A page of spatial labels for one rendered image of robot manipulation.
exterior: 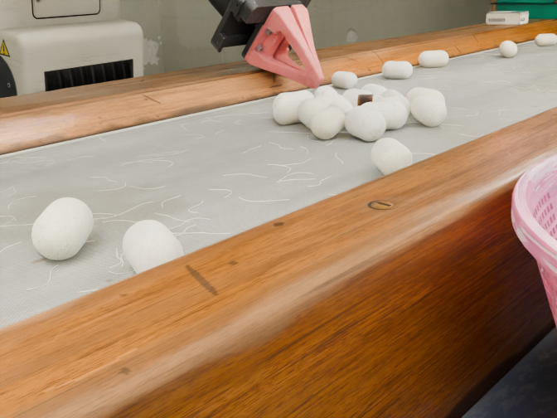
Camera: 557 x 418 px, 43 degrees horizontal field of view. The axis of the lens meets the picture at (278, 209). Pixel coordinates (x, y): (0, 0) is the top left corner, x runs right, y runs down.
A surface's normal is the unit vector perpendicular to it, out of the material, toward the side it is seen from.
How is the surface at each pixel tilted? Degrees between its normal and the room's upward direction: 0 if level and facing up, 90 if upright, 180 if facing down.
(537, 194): 75
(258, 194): 0
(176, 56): 90
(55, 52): 98
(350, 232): 0
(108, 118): 45
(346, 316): 90
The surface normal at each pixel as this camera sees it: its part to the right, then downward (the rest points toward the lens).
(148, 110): 0.50, -0.55
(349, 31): -0.60, 0.27
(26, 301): -0.04, -0.95
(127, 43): 0.80, 0.28
